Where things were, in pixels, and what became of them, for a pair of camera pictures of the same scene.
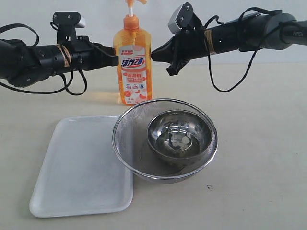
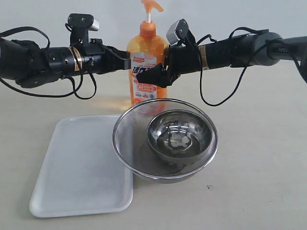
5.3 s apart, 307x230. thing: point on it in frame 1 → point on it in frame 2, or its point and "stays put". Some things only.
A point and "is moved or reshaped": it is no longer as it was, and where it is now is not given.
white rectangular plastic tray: [81, 174] stays put
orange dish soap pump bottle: [135, 60] is moved or reshaped
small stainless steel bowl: [179, 135] stays put
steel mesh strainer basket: [131, 143] stays put
